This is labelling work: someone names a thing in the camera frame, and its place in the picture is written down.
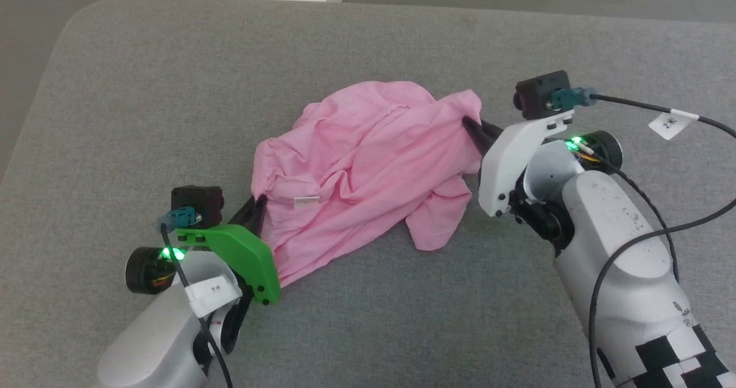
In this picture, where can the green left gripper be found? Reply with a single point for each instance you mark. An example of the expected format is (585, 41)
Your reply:
(244, 253)

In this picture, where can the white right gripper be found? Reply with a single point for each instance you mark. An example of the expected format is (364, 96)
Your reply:
(509, 158)

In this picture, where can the pink shirt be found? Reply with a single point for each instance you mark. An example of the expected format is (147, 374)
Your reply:
(356, 169)

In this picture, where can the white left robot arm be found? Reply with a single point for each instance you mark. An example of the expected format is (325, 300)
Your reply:
(155, 336)

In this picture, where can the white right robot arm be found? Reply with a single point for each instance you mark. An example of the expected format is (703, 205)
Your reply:
(627, 250)

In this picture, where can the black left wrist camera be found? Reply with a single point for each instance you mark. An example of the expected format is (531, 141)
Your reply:
(198, 204)

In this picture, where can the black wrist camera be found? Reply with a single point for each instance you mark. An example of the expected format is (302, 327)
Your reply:
(540, 95)
(198, 204)

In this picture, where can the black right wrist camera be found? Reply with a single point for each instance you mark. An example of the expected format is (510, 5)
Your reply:
(540, 95)

